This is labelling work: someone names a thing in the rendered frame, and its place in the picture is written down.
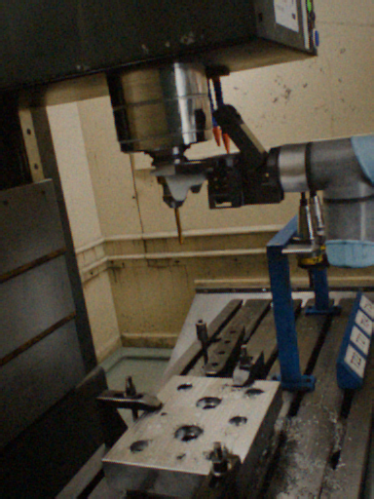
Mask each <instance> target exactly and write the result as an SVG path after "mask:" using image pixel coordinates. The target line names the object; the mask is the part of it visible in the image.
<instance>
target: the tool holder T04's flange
mask: <svg viewBox="0 0 374 499"><path fill-rule="evenodd" d="M185 152H187V150H183V147H177V148H171V149H165V150H157V151H150V152H149V156H150V157H151V158H153V161H151V167H158V166H166V165H173V164H178V163H184V161H186V160H188V157H187V156H184V153H185Z"/></svg>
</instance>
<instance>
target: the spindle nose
mask: <svg viewBox="0 0 374 499"><path fill-rule="evenodd" d="M106 81H107V88H108V94H109V99H110V105H111V108H112V118H113V124H114V129H115V135H116V136H117V141H118V142H119V147H120V152H121V153H123V154H132V153H141V152H150V151H157V150H165V149H171V148H177V147H184V145H189V144H196V143H201V142H206V141H210V140H212V139H213V133H212V128H213V124H212V117H211V108H209V101H208V96H207V94H208V92H207V84H206V70H205V64H204V63H201V62H189V63H177V64H168V65H159V66H153V67H146V68H140V69H135V70H130V72H125V73H121V74H116V75H113V76H110V77H107V78H106Z"/></svg>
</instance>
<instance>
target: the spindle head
mask: <svg viewBox="0 0 374 499"><path fill-rule="evenodd" d="M295 4H296V15H297V25H298V32H296V31H294V30H292V28H289V27H287V26H284V25H281V24H279V23H277V22H276V13H275V3H274V0H0V109H13V108H22V107H29V108H31V107H50V106H57V105H63V104H67V103H74V101H77V102H79V100H85V99H91V98H96V97H103V96H109V94H108V88H107V81H106V78H107V77H110V76H113V75H116V74H121V73H125V72H130V70H135V69H140V68H146V67H153V66H159V65H168V64H177V63H189V62H201V63H204V64H205V69H207V68H212V67H223V68H230V74H231V73H237V72H243V70H248V69H253V68H260V67H265V66H270V65H277V64H282V63H289V62H293V61H299V60H305V59H310V58H313V57H314V56H313V51H310V48H309V49H306V46H305V35H304V23H303V12H302V0H295Z"/></svg>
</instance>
